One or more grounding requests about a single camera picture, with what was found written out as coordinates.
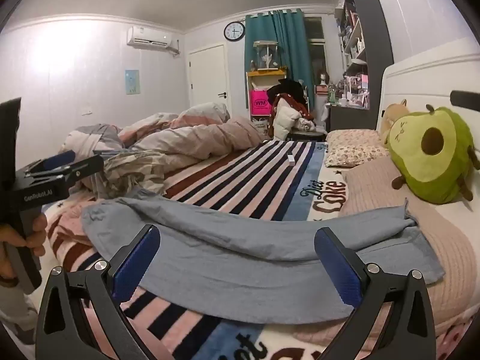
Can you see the window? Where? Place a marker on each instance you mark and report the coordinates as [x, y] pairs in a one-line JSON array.
[[315, 37]]

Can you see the floral pillow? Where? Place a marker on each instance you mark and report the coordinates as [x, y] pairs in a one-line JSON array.
[[352, 148]]

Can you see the teal curtain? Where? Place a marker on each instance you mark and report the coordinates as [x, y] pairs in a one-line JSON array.
[[285, 45]]

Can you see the wig head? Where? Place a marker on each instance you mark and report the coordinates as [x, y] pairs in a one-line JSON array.
[[323, 78]]

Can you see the green avocado plush toy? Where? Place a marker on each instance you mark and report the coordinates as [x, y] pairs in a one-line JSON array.
[[431, 165]]

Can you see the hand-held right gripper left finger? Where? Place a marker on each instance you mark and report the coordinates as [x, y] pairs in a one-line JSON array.
[[137, 262]]

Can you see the pink and white duvet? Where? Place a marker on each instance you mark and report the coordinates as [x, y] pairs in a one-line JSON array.
[[180, 138]]

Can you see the white headboard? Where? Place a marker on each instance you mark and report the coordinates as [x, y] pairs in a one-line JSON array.
[[423, 78]]

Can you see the dark desk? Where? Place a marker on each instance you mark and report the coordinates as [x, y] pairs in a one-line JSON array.
[[347, 118]]

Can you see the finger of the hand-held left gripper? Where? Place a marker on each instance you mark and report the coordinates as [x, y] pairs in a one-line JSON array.
[[82, 167], [62, 157]]

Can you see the glass display case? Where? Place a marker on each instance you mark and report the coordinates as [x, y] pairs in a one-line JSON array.
[[266, 56]]

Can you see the orange plush toy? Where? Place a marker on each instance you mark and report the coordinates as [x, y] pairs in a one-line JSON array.
[[393, 114]]

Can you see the person's left hand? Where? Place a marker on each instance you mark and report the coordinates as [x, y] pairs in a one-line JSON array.
[[35, 232]]

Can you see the pile of clothes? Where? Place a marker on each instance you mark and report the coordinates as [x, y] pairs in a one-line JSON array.
[[288, 116]]

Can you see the pale blue wall poster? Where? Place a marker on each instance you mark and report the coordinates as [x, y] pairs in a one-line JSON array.
[[132, 81]]

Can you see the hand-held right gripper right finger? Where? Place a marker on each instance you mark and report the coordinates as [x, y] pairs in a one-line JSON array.
[[337, 270]]

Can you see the white door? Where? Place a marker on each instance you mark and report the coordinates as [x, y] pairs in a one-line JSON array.
[[208, 78]]

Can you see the striped printed blanket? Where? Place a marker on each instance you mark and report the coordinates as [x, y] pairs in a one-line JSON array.
[[240, 180]]

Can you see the tall dark bookshelf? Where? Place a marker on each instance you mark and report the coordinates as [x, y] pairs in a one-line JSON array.
[[375, 26]]

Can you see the small white box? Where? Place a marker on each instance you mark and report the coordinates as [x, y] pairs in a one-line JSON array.
[[291, 160]]

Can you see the round wall clock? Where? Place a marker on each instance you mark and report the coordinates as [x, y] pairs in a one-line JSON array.
[[234, 30]]

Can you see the pink pillow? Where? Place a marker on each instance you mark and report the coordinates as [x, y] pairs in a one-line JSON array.
[[442, 240]]

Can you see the white air conditioner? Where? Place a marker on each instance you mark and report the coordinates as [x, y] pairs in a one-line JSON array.
[[150, 37]]

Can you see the yellow and white rack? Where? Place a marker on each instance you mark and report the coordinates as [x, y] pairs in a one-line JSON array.
[[262, 77]]

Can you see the green bottle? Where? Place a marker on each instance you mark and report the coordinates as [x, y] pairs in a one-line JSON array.
[[332, 93]]

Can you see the pink shopping bag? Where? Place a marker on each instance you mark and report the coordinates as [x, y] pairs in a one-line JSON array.
[[260, 103]]

